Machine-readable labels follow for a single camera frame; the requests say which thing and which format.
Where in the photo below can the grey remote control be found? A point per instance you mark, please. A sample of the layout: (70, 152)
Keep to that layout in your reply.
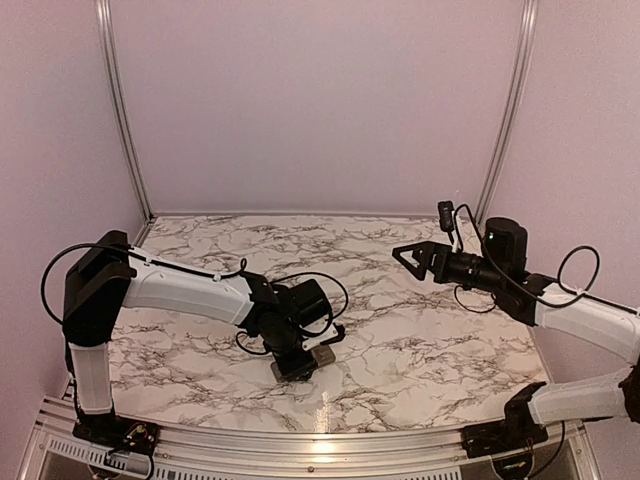
(324, 355)

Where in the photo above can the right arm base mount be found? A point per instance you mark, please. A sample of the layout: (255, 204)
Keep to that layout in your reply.
(497, 437)

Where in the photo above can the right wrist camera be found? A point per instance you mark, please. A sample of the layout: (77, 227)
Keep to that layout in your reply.
(447, 220)

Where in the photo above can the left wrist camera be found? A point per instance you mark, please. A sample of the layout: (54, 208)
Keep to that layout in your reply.
(335, 334)

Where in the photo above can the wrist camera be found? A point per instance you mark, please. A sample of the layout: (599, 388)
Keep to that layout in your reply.
(335, 334)
(447, 220)

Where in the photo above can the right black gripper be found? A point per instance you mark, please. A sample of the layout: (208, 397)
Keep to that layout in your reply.
(427, 260)

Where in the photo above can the front aluminium rail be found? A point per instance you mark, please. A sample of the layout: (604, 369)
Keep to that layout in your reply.
(186, 452)

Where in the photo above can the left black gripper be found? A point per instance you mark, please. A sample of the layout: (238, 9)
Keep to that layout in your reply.
(295, 369)

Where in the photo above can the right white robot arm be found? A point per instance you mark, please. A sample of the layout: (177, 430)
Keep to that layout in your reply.
(541, 301)

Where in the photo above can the aluminium frame post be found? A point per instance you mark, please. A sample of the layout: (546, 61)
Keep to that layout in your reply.
(109, 51)
(522, 62)

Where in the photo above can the left aluminium frame post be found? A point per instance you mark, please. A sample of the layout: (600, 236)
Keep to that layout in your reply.
(109, 51)

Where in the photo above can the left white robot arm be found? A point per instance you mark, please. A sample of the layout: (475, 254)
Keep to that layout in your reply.
(296, 325)

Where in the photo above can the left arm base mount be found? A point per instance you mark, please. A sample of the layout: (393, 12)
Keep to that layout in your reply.
(120, 434)

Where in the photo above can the right aluminium frame post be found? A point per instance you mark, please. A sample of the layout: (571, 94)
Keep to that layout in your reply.
(522, 62)

